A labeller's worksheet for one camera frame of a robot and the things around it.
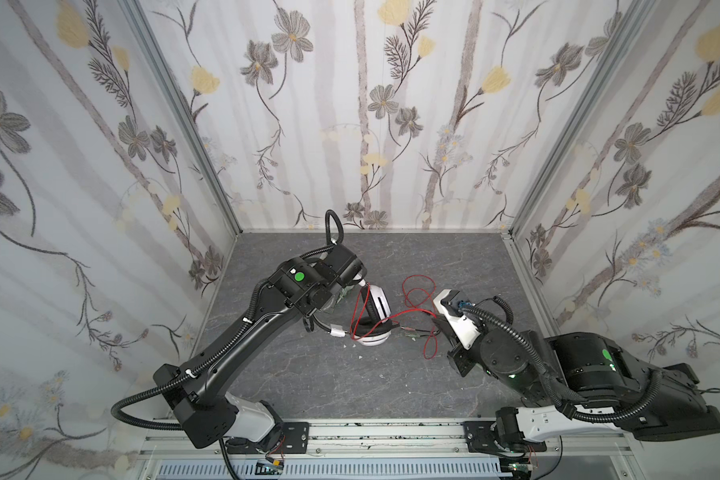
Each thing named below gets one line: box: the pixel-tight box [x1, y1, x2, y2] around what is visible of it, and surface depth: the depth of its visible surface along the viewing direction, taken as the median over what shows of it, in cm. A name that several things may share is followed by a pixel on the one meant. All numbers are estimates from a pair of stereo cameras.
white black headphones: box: [351, 283, 393, 346], surface depth 70 cm
